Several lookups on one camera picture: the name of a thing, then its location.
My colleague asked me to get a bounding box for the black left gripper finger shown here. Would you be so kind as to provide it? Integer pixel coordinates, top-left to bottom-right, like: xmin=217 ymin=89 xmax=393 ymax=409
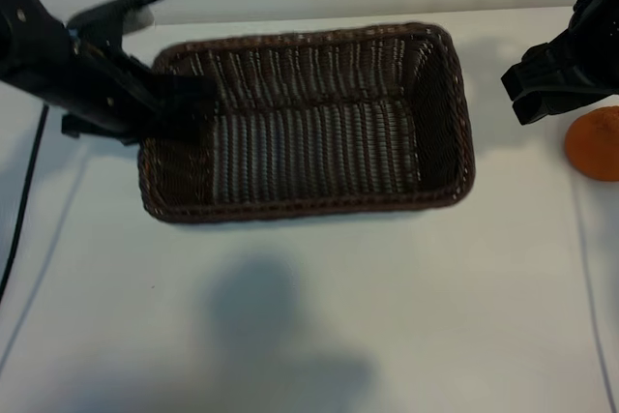
xmin=149 ymin=74 xmax=220 ymax=144

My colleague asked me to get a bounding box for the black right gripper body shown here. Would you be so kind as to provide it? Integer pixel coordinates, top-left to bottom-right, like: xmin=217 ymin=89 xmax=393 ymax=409
xmin=562 ymin=0 xmax=619 ymax=105

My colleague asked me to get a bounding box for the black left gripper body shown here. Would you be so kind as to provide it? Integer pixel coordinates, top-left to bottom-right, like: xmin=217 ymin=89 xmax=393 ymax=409
xmin=46 ymin=24 xmax=163 ymax=148

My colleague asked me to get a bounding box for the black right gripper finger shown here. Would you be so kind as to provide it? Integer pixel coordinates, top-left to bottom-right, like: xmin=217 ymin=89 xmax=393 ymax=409
xmin=511 ymin=80 xmax=585 ymax=128
xmin=500 ymin=39 xmax=577 ymax=102

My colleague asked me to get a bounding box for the orange fruit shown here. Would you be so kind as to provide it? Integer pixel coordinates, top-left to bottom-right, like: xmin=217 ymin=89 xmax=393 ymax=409
xmin=564 ymin=105 xmax=619 ymax=184

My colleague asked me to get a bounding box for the dark brown woven basket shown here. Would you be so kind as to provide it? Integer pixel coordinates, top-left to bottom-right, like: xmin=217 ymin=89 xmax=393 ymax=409
xmin=137 ymin=20 xmax=478 ymax=225

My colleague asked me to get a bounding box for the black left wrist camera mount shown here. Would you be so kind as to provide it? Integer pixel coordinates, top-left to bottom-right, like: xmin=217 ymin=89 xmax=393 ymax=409
xmin=66 ymin=0 xmax=169 ymax=46

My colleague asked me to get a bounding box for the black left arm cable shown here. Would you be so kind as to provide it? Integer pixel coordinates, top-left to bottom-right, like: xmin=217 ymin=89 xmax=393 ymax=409
xmin=0 ymin=103 xmax=50 ymax=301

